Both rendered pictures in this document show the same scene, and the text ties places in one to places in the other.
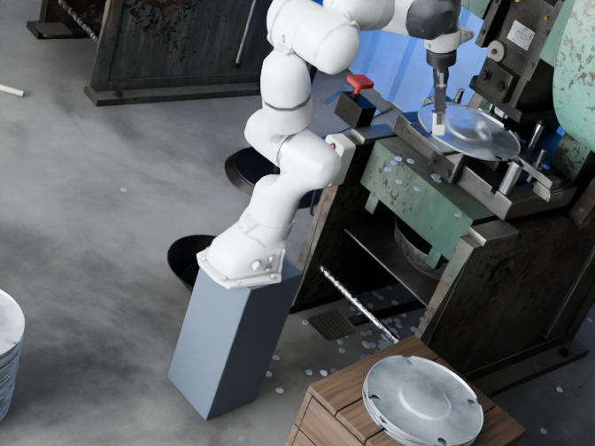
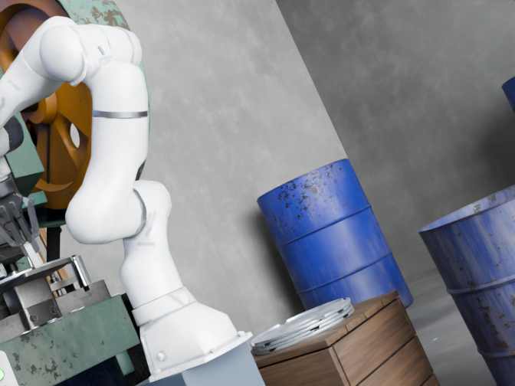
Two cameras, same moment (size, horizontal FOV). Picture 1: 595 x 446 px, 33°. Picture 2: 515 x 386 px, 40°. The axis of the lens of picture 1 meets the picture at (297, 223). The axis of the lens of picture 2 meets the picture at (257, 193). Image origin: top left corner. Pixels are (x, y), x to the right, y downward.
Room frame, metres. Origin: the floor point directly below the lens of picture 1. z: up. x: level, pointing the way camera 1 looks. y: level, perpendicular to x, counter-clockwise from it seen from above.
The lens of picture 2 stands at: (1.68, 1.46, 0.59)
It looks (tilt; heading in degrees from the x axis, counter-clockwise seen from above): 5 degrees up; 273
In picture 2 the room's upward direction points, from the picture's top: 24 degrees counter-clockwise
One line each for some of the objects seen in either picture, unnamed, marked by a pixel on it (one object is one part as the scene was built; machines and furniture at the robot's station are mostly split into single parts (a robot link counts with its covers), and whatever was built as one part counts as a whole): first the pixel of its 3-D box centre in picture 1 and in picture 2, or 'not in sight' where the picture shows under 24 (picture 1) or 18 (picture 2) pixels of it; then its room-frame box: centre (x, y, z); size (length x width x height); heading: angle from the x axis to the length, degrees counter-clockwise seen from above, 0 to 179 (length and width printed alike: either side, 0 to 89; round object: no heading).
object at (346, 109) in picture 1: (349, 126); not in sight; (2.58, -0.05, 0.62); 0.10 x 0.06 x 0.20; 49
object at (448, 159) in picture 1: (448, 153); (37, 299); (2.42, -0.32, 0.72); 0.25 x 0.14 x 0.14; 139
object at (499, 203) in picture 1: (483, 158); (16, 328); (2.55, -0.43, 0.68); 0.45 x 0.30 x 0.06; 49
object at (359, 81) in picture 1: (357, 90); not in sight; (2.59, -0.03, 0.72); 0.07 x 0.06 x 0.08; 139
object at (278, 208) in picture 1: (296, 180); (145, 237); (2.01, 0.04, 0.71); 0.18 x 0.11 x 0.25; 61
